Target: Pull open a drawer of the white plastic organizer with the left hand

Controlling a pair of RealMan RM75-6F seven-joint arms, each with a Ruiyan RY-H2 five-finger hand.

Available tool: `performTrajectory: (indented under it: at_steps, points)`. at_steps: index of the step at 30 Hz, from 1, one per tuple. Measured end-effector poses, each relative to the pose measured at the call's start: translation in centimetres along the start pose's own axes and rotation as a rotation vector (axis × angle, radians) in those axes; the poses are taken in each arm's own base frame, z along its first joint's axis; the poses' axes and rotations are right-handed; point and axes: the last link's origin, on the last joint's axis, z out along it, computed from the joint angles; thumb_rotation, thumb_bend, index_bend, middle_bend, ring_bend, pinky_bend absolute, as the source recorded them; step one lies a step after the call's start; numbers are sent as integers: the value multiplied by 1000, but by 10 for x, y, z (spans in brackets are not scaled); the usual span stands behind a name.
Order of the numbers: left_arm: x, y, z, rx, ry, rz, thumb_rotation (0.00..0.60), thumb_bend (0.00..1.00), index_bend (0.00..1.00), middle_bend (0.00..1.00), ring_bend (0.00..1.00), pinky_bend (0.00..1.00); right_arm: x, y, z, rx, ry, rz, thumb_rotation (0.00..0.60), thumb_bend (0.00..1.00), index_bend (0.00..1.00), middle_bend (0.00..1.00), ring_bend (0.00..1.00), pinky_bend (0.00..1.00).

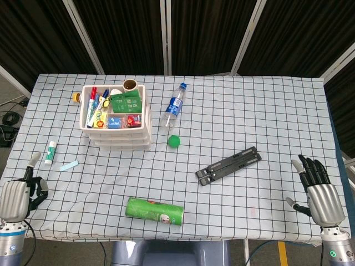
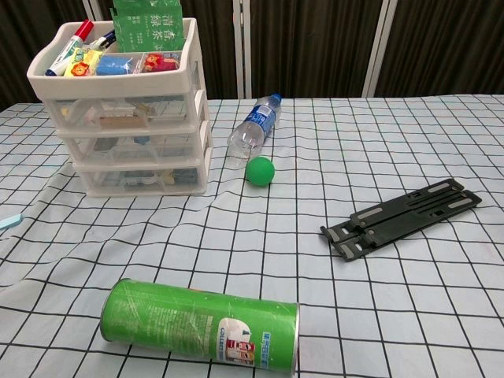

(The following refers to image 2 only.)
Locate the white plastic drawer organizer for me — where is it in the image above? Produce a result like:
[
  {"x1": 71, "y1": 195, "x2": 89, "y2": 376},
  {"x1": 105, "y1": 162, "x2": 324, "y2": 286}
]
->
[{"x1": 26, "y1": 17, "x2": 214, "y2": 198}]

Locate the green foam ball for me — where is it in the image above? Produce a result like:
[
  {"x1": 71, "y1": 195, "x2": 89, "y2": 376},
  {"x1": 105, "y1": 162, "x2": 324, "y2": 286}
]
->
[{"x1": 245, "y1": 156, "x2": 276, "y2": 186}]

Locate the white grid tablecloth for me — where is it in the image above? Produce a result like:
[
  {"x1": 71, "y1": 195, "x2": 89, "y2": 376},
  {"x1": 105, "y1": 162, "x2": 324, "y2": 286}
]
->
[{"x1": 0, "y1": 93, "x2": 504, "y2": 378}]

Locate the clear water bottle blue label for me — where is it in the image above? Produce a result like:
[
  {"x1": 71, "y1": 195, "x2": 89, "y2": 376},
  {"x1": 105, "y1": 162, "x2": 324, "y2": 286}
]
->
[{"x1": 227, "y1": 93, "x2": 284, "y2": 170}]

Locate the black folding laptop stand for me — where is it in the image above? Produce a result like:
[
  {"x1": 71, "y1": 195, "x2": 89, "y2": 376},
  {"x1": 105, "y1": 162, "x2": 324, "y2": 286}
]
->
[{"x1": 319, "y1": 177, "x2": 484, "y2": 263}]

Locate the brown cardboard piece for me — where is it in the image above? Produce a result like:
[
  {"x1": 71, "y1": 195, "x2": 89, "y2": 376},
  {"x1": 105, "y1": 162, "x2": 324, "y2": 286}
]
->
[{"x1": 100, "y1": 113, "x2": 149, "y2": 129}]

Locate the green chip can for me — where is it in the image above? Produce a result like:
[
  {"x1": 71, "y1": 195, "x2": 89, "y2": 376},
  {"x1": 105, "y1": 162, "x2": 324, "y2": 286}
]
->
[{"x1": 99, "y1": 277, "x2": 301, "y2": 373}]

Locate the red lion candy packet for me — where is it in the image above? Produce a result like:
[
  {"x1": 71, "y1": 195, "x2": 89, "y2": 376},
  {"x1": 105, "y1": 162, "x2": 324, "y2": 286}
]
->
[{"x1": 141, "y1": 53, "x2": 182, "y2": 74}]

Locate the dark folding screen partition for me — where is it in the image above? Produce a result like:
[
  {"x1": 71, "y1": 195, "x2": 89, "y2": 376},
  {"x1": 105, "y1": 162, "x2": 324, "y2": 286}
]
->
[{"x1": 0, "y1": 0, "x2": 504, "y2": 113}]

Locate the green tea packet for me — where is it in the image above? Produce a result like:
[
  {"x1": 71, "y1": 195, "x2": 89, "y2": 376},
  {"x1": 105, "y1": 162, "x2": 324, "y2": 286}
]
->
[
  {"x1": 113, "y1": 0, "x2": 183, "y2": 17},
  {"x1": 113, "y1": 7, "x2": 186, "y2": 53}
]

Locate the blue wrapped packet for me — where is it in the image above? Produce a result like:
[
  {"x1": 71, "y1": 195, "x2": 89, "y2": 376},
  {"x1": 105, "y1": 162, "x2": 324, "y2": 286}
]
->
[{"x1": 96, "y1": 54, "x2": 135, "y2": 76}]

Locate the yellow lion candy packet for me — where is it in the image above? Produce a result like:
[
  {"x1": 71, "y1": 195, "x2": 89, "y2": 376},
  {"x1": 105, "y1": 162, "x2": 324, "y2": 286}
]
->
[{"x1": 63, "y1": 54, "x2": 103, "y2": 79}]

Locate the blue cap whiteboard marker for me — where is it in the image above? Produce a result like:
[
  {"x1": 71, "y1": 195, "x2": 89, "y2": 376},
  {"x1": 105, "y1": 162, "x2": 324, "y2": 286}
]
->
[{"x1": 89, "y1": 29, "x2": 117, "y2": 50}]

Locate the red cap whiteboard marker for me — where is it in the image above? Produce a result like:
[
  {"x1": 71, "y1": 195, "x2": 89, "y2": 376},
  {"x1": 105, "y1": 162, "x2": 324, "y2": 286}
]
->
[{"x1": 45, "y1": 19, "x2": 95, "y2": 77}]

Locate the light blue stick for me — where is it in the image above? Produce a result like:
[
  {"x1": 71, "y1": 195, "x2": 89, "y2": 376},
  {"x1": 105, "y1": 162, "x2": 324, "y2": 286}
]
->
[{"x1": 0, "y1": 213, "x2": 25, "y2": 231}]

